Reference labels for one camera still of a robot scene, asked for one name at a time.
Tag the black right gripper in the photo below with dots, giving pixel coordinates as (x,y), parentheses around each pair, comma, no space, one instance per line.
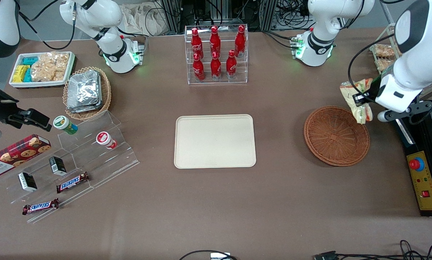
(0,111)

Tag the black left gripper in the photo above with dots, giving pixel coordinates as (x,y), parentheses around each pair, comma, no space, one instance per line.
(371,90)

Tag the triangle sandwich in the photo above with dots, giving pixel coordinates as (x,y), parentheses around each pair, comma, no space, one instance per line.
(362,113)

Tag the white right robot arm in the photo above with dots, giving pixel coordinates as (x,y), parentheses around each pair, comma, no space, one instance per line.
(93,16)

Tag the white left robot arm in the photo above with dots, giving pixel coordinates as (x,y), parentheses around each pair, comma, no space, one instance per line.
(322,21)

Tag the white rectangular snack tray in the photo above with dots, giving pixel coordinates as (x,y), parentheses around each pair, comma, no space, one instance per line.
(17,85)

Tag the brown round wicker basket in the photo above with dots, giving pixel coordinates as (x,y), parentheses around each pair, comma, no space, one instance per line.
(336,137)

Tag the light wicker basket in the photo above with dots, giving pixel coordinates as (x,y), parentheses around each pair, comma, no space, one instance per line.
(105,90)

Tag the beige plastic tray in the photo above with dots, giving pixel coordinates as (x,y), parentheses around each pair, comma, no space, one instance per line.
(215,141)

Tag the green lidded snack cup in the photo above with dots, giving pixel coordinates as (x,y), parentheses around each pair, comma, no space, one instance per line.
(65,124)

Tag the red tartan cookie box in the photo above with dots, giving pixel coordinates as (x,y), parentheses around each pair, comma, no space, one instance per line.
(17,155)

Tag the clear bag of pastries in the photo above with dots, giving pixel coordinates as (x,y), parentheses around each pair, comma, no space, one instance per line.
(384,65)
(384,50)

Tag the teal snack pack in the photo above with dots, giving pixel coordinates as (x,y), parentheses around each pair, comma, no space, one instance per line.
(30,60)
(27,76)

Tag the yellow snack pack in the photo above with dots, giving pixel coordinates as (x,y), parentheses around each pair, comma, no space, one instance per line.
(19,73)

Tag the small black box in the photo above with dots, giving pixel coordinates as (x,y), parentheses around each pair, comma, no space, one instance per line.
(27,181)
(58,166)

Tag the clear bag of crackers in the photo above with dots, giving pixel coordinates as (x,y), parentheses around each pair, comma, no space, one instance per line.
(49,66)

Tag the silver foil packs stack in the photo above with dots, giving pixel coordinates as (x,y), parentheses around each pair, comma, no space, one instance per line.
(84,92)

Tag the clear acrylic stepped display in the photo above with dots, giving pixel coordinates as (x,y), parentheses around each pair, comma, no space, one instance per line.
(93,159)

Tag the black machine with yellow panel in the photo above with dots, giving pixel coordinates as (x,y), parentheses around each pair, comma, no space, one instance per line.
(423,144)

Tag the brown snickers bar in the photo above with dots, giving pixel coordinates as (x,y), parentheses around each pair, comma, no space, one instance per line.
(40,206)
(72,182)

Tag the red lidded snack cup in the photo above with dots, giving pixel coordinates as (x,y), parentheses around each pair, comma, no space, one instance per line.
(105,140)

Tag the red emergency stop button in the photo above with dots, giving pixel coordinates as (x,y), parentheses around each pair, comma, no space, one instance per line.
(417,164)

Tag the clear acrylic bottle rack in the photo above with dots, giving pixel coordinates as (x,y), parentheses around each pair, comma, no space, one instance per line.
(243,72)

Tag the red cola bottle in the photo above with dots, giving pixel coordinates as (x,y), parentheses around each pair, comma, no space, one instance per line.
(216,66)
(214,41)
(198,69)
(196,43)
(240,41)
(231,65)

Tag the beige cloth bag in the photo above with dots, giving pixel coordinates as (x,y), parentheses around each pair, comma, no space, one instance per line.
(143,18)

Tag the small white device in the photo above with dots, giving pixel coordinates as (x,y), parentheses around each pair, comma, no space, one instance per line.
(220,256)

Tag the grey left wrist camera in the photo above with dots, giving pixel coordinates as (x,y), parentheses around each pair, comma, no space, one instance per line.
(383,116)

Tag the aluminium frame post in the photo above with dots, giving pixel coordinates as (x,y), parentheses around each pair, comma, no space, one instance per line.
(170,16)

